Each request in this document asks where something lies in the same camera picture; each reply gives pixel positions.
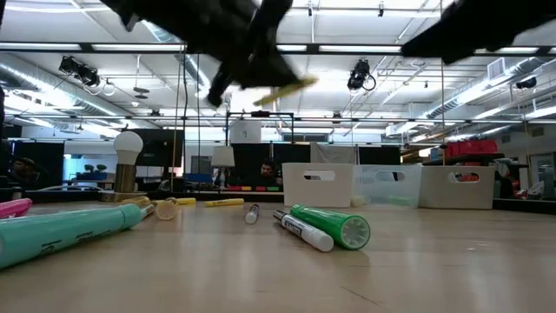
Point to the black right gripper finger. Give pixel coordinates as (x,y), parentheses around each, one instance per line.
(452,39)
(469,54)

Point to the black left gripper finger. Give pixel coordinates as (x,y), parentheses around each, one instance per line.
(269,69)
(219,87)

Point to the green highlighter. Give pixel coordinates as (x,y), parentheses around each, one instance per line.
(399,200)
(330,224)

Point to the white marker with black cap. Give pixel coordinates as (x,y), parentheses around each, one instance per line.
(304,230)

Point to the teal highlighter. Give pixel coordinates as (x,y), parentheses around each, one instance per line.
(65,232)

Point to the pink highlighter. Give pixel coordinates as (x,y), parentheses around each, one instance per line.
(13,208)

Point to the white box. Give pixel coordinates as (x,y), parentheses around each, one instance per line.
(245,131)

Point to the white shade table lamp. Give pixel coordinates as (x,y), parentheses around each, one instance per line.
(222,156)

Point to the black monitor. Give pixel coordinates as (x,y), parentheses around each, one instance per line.
(156,148)

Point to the red storage box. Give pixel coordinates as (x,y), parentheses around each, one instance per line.
(471,148)

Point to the person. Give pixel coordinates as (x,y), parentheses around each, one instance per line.
(24,169)
(269,171)

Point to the row of coloured blocks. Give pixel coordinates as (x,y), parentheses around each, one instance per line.
(254,188)

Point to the bulb lamp with brass base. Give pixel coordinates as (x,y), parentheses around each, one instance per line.
(127,148)

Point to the white plastic bin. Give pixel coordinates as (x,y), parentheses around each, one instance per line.
(295,191)

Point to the black spotlights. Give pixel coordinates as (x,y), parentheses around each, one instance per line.
(80,71)

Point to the grey plastic bin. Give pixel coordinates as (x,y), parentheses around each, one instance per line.
(434,195)

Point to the blue planter with plants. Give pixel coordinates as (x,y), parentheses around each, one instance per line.
(95,174)

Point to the clear plastic bin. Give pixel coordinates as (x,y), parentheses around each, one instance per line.
(386,189)

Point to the black square rig frame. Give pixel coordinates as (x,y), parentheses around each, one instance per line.
(260,114)

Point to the black overhead camera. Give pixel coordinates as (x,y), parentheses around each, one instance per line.
(358,74)

